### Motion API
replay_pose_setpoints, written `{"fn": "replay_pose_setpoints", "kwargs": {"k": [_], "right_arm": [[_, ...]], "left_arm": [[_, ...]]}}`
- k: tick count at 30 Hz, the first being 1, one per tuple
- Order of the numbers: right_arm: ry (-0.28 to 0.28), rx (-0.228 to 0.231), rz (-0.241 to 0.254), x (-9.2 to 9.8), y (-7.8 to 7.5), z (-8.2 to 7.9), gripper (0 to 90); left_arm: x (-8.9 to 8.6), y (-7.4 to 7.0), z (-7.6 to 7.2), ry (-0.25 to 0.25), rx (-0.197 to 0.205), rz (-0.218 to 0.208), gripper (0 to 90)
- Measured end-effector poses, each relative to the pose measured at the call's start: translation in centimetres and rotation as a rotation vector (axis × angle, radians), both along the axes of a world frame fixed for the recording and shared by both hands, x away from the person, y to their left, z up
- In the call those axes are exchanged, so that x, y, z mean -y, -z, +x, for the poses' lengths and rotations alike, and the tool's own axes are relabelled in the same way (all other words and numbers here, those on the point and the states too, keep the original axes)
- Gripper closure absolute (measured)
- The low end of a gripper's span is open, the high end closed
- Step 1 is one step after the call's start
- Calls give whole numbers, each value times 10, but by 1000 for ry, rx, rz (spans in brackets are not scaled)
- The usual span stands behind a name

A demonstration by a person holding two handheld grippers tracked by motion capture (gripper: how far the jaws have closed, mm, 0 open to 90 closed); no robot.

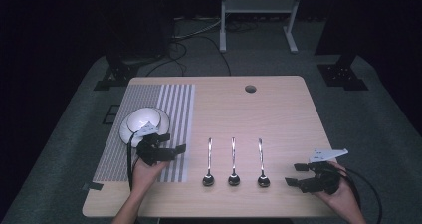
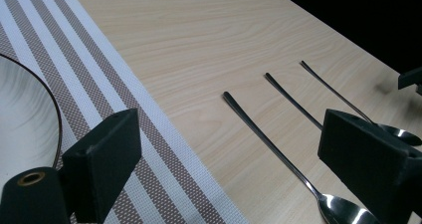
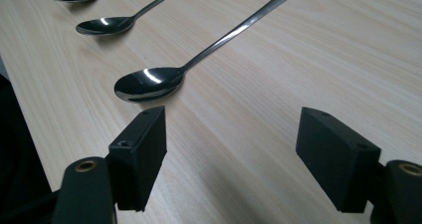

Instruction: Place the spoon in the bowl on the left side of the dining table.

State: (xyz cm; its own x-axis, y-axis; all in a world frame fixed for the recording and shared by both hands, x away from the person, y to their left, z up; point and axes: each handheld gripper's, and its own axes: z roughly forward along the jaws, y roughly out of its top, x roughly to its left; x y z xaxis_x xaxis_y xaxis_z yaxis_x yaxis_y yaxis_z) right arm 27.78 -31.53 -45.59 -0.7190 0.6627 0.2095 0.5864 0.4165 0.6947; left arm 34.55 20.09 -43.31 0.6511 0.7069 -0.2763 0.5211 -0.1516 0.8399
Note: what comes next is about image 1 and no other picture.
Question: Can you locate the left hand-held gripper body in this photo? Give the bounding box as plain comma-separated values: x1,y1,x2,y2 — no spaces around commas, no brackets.
133,121,177,167

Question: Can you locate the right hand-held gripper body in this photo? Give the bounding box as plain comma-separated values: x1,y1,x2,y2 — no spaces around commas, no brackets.
298,147,349,196

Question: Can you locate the person's left hand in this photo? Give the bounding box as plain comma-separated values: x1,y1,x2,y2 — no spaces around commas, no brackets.
131,157,171,194

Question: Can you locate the person's right hand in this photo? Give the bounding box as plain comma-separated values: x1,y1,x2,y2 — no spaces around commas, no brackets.
313,160,362,216

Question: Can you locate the white bowl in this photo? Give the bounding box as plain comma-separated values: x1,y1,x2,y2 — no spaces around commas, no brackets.
126,107,163,134

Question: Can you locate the metal spoon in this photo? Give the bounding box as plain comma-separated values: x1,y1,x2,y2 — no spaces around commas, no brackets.
227,136,242,187
202,137,216,188
257,137,272,189

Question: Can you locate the grey striped placemat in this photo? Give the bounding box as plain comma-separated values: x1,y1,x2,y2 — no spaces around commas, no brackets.
92,84,196,184

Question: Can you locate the dark tape piece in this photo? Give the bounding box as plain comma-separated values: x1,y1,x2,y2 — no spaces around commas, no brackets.
82,181,105,192

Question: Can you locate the black stand base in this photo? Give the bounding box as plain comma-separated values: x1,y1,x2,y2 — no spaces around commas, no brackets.
316,51,369,92
93,49,141,92

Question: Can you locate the white metal stand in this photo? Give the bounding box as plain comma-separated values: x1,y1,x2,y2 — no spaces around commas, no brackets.
219,0,305,55

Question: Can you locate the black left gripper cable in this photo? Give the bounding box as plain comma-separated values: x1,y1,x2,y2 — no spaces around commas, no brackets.
126,131,138,192

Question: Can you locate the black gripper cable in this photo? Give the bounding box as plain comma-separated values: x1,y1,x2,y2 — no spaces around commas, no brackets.
337,166,383,224
126,131,138,192

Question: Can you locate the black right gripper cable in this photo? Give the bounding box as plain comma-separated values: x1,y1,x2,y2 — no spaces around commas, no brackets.
337,166,383,224

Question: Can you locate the black floor socket frame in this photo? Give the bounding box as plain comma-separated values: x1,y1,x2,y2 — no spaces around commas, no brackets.
102,103,121,125

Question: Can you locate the black floor cable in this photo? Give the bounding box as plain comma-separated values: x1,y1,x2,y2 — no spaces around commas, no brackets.
144,34,233,78

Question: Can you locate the grey floor cable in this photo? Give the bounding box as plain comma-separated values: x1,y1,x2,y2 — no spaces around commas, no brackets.
171,18,223,41

